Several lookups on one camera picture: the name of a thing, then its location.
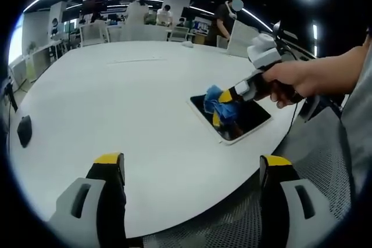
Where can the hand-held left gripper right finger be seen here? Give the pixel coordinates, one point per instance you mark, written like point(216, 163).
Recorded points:
point(276, 201)

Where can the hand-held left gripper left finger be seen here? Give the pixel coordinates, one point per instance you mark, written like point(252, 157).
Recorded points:
point(112, 201)

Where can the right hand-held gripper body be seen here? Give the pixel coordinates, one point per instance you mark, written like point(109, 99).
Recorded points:
point(266, 53)

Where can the blue cleaning cloth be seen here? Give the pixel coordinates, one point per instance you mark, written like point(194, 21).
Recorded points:
point(212, 92)

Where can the black tablet with white edge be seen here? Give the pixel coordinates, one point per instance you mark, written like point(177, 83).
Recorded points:
point(255, 117)

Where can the white crumpled cloth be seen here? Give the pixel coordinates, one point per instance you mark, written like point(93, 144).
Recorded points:
point(188, 44)

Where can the person's right hand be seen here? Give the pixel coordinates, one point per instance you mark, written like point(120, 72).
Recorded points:
point(296, 76)

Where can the white upright board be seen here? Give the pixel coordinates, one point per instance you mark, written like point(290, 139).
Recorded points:
point(239, 39)

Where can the grey mesh office chair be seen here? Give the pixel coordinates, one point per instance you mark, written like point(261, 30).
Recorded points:
point(314, 172)

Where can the white office chair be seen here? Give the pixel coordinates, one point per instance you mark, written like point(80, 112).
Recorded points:
point(94, 34)
point(178, 33)

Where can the small black device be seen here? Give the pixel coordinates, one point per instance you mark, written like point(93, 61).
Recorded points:
point(24, 130)

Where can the person's grey shirt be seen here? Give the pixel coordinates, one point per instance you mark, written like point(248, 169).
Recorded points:
point(360, 120)

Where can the black monitor with stand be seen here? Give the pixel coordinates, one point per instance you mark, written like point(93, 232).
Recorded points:
point(11, 97)

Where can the white side desk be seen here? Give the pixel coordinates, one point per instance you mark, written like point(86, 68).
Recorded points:
point(43, 57)

